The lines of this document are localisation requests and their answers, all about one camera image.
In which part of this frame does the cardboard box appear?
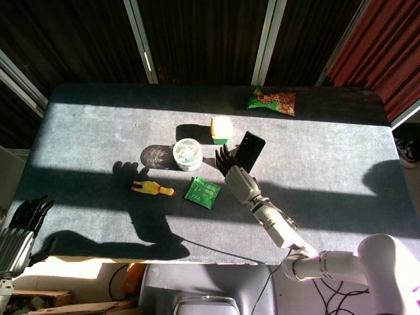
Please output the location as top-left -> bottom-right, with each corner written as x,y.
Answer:
19,299 -> 142,315
12,288 -> 74,310

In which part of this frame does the grey robot torso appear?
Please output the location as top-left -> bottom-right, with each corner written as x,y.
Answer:
138,263 -> 278,315

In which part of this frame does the black white shoe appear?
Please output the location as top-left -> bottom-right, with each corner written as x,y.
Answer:
394,130 -> 420,169

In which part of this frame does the red curtain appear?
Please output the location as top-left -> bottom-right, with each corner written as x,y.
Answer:
327,0 -> 420,123

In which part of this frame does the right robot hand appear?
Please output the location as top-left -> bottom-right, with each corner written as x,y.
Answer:
215,143 -> 263,205

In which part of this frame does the clear plastic round jar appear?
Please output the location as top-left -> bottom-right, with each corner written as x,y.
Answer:
172,137 -> 203,173

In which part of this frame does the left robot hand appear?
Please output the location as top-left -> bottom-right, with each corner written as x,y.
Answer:
0,195 -> 56,280

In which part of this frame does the green orange snack bag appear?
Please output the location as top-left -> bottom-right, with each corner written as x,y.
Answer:
246,85 -> 297,117

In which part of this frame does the blue-grey table cloth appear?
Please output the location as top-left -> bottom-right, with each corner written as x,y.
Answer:
5,83 -> 404,266

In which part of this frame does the green foil sachet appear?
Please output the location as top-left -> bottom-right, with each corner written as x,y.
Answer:
184,176 -> 222,210

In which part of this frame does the black cable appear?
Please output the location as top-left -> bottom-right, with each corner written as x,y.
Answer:
310,277 -> 373,315
251,264 -> 280,315
108,264 -> 132,302

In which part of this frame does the white window frame post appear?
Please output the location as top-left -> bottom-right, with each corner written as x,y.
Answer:
251,0 -> 280,87
0,49 -> 50,118
123,0 -> 159,85
314,0 -> 372,87

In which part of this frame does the green bin yellow lid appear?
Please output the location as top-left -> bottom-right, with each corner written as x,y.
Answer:
210,115 -> 235,146

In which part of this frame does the yellow rubber chicken toy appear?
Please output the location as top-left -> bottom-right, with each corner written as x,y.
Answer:
131,179 -> 177,198

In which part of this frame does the orange plastic object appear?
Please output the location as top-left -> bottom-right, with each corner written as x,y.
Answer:
122,263 -> 147,293

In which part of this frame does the wooden table edge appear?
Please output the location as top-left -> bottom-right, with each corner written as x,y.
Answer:
42,255 -> 148,265

